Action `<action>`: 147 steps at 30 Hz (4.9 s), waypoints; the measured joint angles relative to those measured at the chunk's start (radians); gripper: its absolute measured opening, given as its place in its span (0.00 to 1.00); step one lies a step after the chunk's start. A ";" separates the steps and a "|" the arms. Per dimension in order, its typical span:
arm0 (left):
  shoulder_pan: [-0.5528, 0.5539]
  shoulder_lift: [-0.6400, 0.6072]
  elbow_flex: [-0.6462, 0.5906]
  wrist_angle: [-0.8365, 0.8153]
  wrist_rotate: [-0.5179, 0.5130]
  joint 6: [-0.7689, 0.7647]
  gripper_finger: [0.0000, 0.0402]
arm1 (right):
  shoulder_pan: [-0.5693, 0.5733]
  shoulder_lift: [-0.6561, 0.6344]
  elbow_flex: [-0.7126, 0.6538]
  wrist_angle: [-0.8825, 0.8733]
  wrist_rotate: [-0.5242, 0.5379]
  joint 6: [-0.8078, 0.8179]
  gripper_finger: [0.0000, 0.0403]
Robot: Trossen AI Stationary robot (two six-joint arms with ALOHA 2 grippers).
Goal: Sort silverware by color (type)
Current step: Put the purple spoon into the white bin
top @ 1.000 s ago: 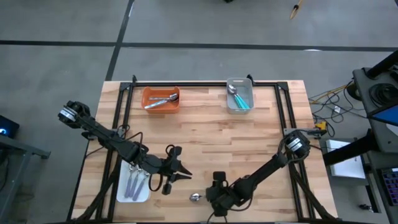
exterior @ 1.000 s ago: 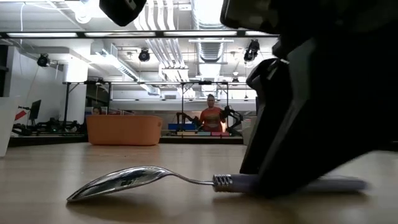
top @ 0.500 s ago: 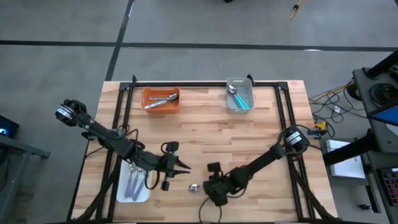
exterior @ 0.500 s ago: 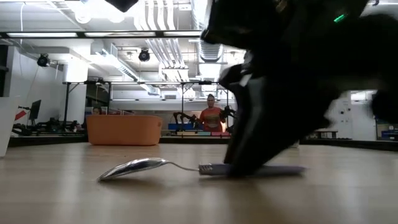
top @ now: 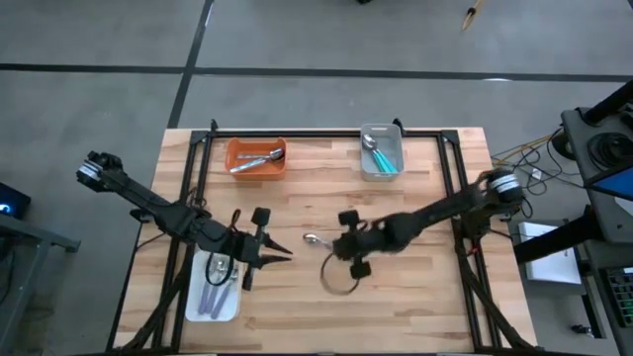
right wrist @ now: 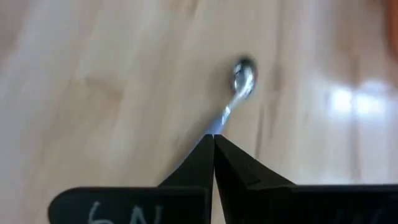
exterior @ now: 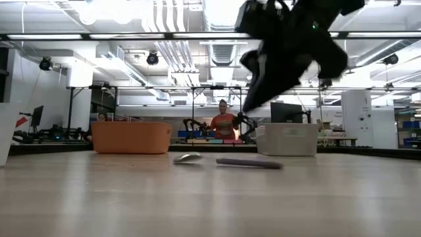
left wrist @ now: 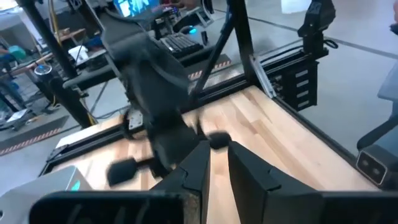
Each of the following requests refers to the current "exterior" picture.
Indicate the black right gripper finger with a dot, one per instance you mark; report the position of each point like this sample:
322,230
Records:
250,61
276,77

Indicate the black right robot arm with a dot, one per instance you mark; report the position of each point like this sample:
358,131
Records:
329,11

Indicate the background black robot arm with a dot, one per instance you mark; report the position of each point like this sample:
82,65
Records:
248,123
194,125

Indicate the black computer monitor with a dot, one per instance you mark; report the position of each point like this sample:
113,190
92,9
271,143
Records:
286,112
37,116

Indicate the black ceiling spotlight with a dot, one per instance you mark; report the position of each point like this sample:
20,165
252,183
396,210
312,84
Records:
152,58
45,64
325,84
390,59

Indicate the thin vertical pole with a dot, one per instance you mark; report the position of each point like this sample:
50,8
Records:
319,105

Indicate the grey plastic bin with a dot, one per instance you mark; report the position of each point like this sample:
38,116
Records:
289,141

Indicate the person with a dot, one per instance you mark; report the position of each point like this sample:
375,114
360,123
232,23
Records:
224,125
102,116

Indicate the pink flat tray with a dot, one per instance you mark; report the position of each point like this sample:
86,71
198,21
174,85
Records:
233,141

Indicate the white pillar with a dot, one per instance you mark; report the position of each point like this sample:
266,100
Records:
353,112

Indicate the teal flat tray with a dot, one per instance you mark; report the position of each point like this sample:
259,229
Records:
215,141

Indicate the brown background table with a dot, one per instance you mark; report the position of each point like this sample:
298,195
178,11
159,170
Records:
342,141

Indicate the blue background table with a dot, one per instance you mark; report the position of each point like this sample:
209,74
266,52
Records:
194,134

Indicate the yellow flat tray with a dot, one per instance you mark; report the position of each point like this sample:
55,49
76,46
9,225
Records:
196,141

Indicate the black overhead crossbar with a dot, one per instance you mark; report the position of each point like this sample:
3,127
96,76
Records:
131,35

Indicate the blue storage bin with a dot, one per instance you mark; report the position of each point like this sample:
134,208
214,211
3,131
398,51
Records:
411,141
411,125

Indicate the orange plastic bin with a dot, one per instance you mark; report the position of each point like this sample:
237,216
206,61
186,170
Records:
131,138

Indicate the white hanging box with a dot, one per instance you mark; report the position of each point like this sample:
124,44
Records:
79,75

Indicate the red angular object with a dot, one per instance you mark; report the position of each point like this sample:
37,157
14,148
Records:
21,121

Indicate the white plastic bin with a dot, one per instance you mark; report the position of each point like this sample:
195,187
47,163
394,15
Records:
8,131

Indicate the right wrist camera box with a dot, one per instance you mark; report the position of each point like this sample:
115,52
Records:
260,16

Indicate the round silver ceiling duct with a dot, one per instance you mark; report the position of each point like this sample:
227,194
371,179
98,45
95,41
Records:
223,13

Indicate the background black frame rig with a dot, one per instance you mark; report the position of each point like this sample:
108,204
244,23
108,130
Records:
193,105

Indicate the black aluminium table frame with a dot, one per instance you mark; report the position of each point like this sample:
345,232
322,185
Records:
204,148

